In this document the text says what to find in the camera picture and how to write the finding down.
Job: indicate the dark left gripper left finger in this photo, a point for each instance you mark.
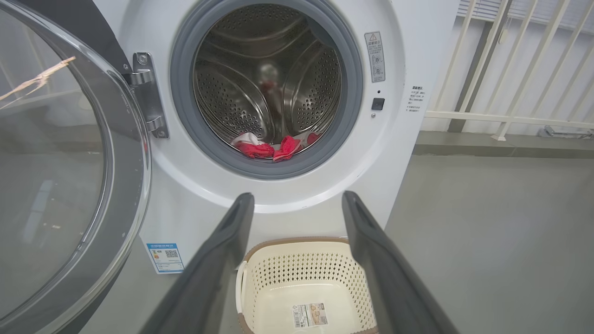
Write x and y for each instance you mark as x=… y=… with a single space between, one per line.
x=209 y=278

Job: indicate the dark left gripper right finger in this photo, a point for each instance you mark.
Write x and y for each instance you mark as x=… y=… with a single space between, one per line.
x=385 y=278

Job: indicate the red and white garment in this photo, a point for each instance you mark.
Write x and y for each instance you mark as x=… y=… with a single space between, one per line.
x=253 y=149

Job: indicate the black round glass washer door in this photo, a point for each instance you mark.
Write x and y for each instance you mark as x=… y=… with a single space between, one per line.
x=125 y=153

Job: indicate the cream perforated basket brown rim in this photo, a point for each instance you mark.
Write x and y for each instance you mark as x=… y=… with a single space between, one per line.
x=301 y=278

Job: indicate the white front-load washing machine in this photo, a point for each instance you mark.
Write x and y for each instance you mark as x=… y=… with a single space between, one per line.
x=195 y=195

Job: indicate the black square door latch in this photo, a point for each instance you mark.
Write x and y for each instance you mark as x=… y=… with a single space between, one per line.
x=377 y=104

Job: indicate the silver metal door hinge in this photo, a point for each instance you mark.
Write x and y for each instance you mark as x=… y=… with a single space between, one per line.
x=151 y=97

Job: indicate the blue energy rating sticker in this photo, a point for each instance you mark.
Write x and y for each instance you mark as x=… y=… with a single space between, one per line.
x=164 y=257

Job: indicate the paper product label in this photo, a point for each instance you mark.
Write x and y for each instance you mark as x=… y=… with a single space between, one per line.
x=310 y=315

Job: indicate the grey-brown skirting board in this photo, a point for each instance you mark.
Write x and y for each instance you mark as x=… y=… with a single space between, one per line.
x=501 y=144

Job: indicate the perforated stainless steel drum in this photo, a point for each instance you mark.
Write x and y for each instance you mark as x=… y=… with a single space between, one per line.
x=232 y=102

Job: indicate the small black text sticker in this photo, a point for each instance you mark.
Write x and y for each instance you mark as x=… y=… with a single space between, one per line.
x=415 y=98

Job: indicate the white metal railing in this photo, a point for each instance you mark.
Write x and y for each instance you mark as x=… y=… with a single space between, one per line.
x=510 y=119

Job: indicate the grey warning sticker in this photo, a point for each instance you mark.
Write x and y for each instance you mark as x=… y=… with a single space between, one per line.
x=375 y=58

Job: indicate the grey window blind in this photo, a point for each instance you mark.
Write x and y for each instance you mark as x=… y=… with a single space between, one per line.
x=582 y=11

